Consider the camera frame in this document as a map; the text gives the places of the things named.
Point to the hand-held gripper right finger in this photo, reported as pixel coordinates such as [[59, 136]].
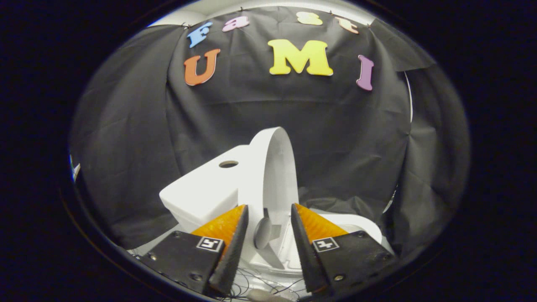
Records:
[[304, 251]]

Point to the small white device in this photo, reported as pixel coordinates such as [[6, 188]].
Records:
[[264, 296]]

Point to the white toilet tank lid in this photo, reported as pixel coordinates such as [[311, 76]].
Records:
[[201, 188]]

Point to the black backdrop cloth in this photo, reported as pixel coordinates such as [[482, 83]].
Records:
[[335, 134]]

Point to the white toilet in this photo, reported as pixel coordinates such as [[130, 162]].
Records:
[[361, 222]]

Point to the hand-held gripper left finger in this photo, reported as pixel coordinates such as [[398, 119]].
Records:
[[235, 251]]

